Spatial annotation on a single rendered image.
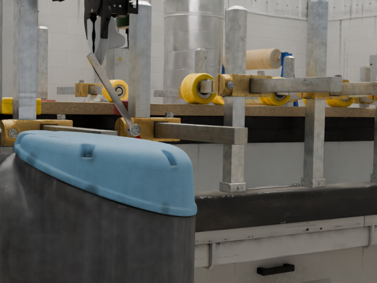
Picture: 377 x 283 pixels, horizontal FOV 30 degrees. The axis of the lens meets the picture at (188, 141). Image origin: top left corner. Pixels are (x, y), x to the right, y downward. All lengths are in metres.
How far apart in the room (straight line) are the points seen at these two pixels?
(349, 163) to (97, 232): 1.68
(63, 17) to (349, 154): 7.68
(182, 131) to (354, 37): 10.92
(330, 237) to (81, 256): 1.38
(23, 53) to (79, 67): 8.29
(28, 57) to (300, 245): 0.84
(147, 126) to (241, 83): 0.26
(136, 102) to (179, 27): 4.07
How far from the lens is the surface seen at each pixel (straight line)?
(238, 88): 1.60
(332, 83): 1.43
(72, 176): 0.53
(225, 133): 1.27
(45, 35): 2.56
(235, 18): 1.61
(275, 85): 1.55
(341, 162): 2.14
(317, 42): 1.77
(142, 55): 1.48
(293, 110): 1.96
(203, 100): 1.79
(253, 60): 8.82
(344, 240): 1.91
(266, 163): 1.95
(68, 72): 9.56
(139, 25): 1.48
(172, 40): 5.55
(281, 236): 1.76
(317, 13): 1.78
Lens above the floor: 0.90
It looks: 3 degrees down
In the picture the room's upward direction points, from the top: 1 degrees clockwise
